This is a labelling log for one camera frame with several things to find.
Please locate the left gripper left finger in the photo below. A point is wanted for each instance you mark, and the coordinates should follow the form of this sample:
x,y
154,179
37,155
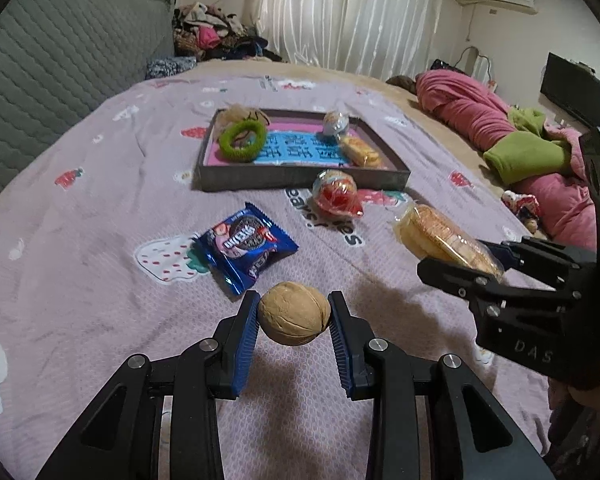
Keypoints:
x,y
237,337

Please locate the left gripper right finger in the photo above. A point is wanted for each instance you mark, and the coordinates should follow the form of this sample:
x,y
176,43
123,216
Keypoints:
x,y
349,338

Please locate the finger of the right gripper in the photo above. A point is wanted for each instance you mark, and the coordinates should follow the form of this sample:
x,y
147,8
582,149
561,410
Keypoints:
x,y
547,262
485,291

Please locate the brown walnut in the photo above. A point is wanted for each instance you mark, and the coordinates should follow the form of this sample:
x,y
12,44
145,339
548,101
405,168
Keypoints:
x,y
293,314

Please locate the blue Oreo cookie packet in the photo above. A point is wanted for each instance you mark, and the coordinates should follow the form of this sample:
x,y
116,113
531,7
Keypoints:
x,y
241,246

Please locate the clear biscuit pack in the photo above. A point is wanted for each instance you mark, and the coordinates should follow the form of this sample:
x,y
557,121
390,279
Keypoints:
x,y
426,232

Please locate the yellow snack pack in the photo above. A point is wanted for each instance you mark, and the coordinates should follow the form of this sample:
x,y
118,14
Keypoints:
x,y
358,152

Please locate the pale surprise egg toy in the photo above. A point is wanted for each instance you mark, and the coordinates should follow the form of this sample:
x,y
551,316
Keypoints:
x,y
335,123

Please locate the beige fabric scrunchie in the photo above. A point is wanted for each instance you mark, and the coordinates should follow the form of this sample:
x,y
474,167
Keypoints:
x,y
238,113

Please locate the operator hand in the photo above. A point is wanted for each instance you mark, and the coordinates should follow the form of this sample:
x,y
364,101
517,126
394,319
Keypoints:
x,y
588,398

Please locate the pink quilt roll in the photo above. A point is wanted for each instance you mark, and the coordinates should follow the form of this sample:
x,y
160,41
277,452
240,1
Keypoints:
x,y
480,116

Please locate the small red white plush toy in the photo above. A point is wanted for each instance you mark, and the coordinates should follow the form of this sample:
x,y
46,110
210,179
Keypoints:
x,y
525,207

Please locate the green fleece blanket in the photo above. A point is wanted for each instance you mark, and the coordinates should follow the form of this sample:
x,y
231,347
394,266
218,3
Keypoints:
x,y
526,152

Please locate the purple strawberry bedsheet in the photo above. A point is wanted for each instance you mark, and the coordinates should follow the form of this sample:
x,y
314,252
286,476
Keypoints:
x,y
92,265

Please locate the dark cardboard tray box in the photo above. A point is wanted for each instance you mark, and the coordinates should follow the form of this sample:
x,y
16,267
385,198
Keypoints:
x,y
256,177

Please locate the pink book in tray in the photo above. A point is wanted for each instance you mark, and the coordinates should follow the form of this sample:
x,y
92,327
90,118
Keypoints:
x,y
279,144

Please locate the dark floral pillow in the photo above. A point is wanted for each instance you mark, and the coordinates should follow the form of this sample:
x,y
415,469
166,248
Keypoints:
x,y
171,66

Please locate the white striped curtain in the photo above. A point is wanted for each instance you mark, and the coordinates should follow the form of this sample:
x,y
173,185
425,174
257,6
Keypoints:
x,y
375,38

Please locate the pile of clothes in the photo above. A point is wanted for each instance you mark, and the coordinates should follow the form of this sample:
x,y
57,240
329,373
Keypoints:
x,y
207,33

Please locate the grey quilted headboard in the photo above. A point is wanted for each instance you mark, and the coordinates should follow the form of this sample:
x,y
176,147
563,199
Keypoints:
x,y
61,59

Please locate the black wall television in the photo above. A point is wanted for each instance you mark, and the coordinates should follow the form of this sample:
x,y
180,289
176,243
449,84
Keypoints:
x,y
573,88

